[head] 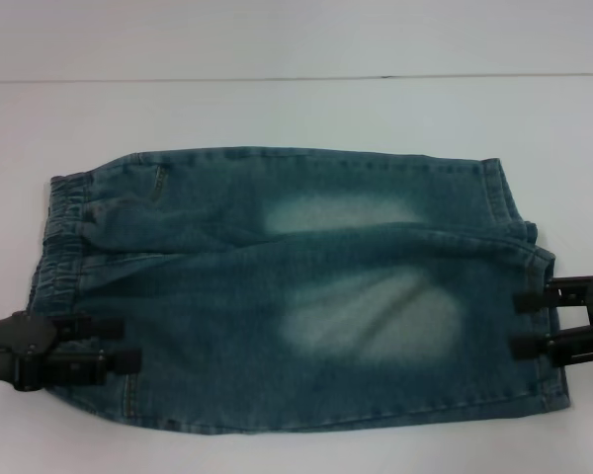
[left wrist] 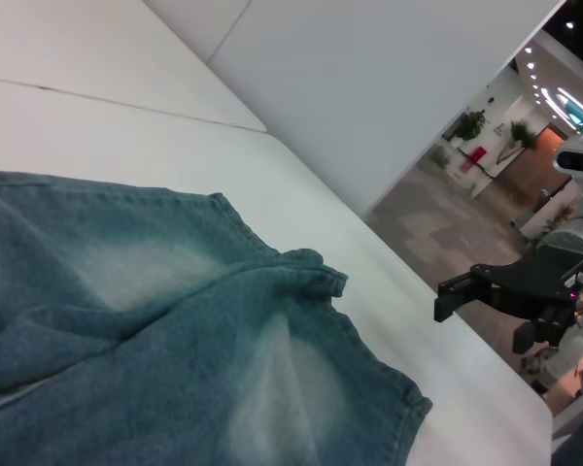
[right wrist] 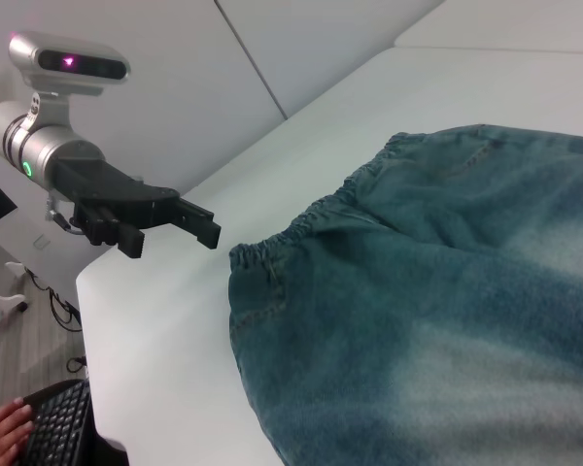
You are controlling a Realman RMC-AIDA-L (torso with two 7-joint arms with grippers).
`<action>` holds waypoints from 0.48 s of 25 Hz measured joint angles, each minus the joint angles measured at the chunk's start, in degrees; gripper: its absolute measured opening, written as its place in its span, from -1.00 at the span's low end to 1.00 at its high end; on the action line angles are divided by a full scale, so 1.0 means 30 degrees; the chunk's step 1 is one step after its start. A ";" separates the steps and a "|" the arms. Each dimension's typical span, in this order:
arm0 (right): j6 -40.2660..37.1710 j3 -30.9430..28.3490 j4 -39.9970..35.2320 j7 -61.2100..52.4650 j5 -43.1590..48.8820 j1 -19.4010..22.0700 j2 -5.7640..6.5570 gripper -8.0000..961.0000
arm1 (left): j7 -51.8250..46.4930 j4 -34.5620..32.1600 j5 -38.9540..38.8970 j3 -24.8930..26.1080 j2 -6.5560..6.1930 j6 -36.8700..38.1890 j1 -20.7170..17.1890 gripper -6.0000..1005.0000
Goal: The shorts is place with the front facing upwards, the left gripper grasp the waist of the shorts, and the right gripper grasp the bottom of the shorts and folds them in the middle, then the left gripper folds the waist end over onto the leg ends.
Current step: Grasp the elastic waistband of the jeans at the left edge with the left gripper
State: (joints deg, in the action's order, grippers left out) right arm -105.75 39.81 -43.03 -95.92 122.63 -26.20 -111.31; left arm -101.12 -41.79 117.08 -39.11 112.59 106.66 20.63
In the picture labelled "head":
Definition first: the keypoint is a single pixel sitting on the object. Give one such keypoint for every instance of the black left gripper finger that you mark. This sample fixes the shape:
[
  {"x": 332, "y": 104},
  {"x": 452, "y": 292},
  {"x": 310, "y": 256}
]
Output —
[
  {"x": 86, "y": 328},
  {"x": 99, "y": 363}
]

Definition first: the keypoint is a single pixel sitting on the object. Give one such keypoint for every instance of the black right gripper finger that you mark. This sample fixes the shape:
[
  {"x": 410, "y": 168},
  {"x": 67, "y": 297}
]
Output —
[
  {"x": 558, "y": 345},
  {"x": 548, "y": 296}
]

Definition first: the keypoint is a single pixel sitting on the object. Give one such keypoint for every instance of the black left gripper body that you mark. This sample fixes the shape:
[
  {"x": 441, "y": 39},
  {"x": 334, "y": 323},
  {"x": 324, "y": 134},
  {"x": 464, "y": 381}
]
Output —
[{"x": 15, "y": 340}]

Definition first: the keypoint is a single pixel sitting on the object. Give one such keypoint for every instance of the blue denim shorts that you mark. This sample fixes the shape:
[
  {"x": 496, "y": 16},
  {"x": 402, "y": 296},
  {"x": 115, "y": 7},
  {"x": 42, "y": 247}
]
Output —
[{"x": 286, "y": 276}]

